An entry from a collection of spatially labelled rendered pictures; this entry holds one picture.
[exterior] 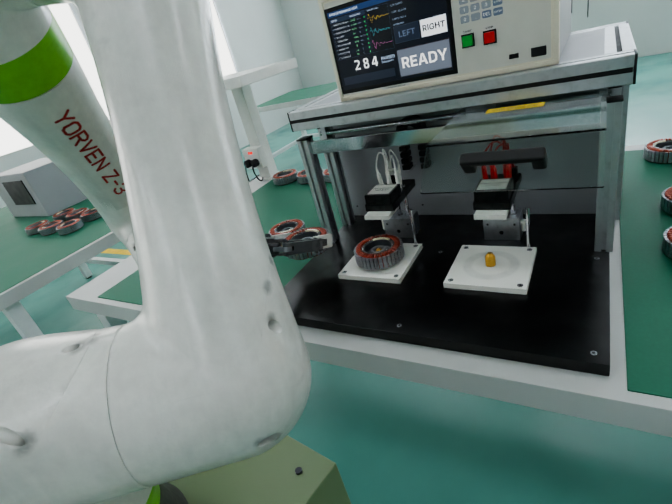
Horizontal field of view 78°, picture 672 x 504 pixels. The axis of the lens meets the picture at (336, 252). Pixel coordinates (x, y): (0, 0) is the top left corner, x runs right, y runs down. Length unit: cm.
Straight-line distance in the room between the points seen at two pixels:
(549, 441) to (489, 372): 88
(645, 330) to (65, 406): 74
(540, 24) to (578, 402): 60
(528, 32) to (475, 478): 119
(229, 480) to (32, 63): 48
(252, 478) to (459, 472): 103
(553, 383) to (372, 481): 93
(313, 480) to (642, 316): 57
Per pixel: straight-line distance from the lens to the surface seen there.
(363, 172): 118
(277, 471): 54
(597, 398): 69
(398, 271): 90
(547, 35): 87
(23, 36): 53
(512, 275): 85
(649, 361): 75
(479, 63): 89
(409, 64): 92
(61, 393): 35
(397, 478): 151
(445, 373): 73
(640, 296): 87
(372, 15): 94
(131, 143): 36
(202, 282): 32
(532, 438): 157
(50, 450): 35
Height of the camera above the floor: 126
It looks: 27 degrees down
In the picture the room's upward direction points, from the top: 16 degrees counter-clockwise
